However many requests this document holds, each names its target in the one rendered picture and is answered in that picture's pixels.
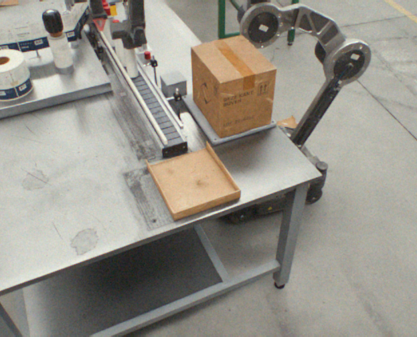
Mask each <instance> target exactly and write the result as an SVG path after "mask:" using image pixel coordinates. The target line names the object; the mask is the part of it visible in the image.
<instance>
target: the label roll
mask: <svg viewBox="0 0 417 337"><path fill-rule="evenodd" d="M32 89H33V80H32V78H31V75H30V72H29V69H28V66H27V63H26V60H25V57H24V55H23V54H22V53H21V52H20V51H17V50H13V49H4V50H0V101H11V100H16V99H19V98H22V97H24V96H25V95H27V94H28V93H30V92H31V91H32Z"/></svg>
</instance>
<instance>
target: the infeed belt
mask: <svg viewBox="0 0 417 337"><path fill-rule="evenodd" d="M93 25H94V27H95V29H96V30H97V27H96V24H95V23H93ZM97 32H99V31H98V30H97ZM99 36H100V38H101V39H102V41H103V42H104V40H103V38H102V36H101V35H99ZM104 44H105V42H104ZM105 46H106V47H107V45H106V44H105ZM108 51H109V53H110V55H111V56H112V54H111V52H110V50H109V49H108ZM112 58H113V60H114V62H115V64H116V65H117V67H118V68H119V66H118V64H117V62H116V60H115V59H114V57H113V56H112ZM119 70H120V72H121V74H122V76H123V77H124V79H125V81H126V82H127V84H128V85H129V88H130V89H131V91H132V93H133V94H134V96H135V98H136V99H137V102H138V103H139V105H140V107H141V108H142V110H143V112H144V113H145V115H146V117H147V119H148V120H149V122H150V124H151V126H152V127H153V129H154V131H155V132H156V134H157V136H158V137H159V140H160V141H161V143H162V145H163V146H164V148H168V147H171V146H175V145H178V144H181V143H184V141H183V139H182V137H181V136H180V134H179V133H178V131H177V129H176V128H175V127H174V125H173V123H172V121H171V120H170V119H169V117H168V115H167V114H166V112H165V111H164V109H163V107H162V106H161V105H160V103H159V101H158V99H157V98H156V97H155V95H154V93H153V92H152V90H151V89H150V87H149V85H148V84H147V83H146V81H145V79H144V77H143V76H142V75H141V73H140V71H139V70H138V72H139V76H138V77H137V78H133V79H132V78H131V81H132V82H133V84H134V85H135V88H136V89H137V91H138V93H139V94H140V96H141V98H142V99H143V101H144V103H145V104H146V106H147V108H148V109H149V111H150V113H151V114H152V116H153V118H154V119H155V121H156V123H157V124H158V126H159V128H160V129H161V131H162V133H163V134H164V136H165V138H166V139H167V144H164V143H163V141H162V140H161V137H160V136H159V134H158V132H157V131H156V129H155V127H154V126H153V124H152V122H151V121H150V119H149V117H148V116H147V113H146V112H145V110H144V108H143V107H142V105H141V103H140V102H139V100H138V98H137V97H136V95H135V93H134V92H133V89H132V88H131V86H130V84H129V83H128V81H127V79H126V78H125V76H124V74H123V73H122V71H121V69H120V68H119Z"/></svg>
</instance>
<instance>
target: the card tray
mask: <svg viewBox="0 0 417 337"><path fill-rule="evenodd" d="M146 164H147V168H148V170H149V172H150V174H151V176H152V178H153V180H154V182H155V184H156V186H157V188H158V190H159V192H160V194H161V196H162V198H163V200H164V202H165V204H166V206H167V208H168V210H169V212H170V214H171V216H172V218H173V220H174V221H176V220H178V219H181V218H184V217H187V216H190V215H192V214H195V213H199V212H201V211H204V210H206V209H210V208H212V207H215V206H218V205H221V204H224V203H227V202H229V201H233V200H234V199H238V198H240V197H241V189H240V188H239V186H238V185H237V183H236V182H235V180H234V179H233V178H232V176H231V174H230V173H229V172H228V170H227V169H226V167H225V166H224V165H223V163H222V162H221V160H220V159H219V158H218V156H217V154H216V153H215V152H214V150H213V149H212V147H211V146H210V144H209V143H208V142H207V141H206V148H203V149H201V150H197V151H194V152H191V153H187V154H184V155H181V156H177V157H175V158H171V159H168V160H164V161H162V162H158V163H155V164H152V165H149V163H148V161H147V159H146Z"/></svg>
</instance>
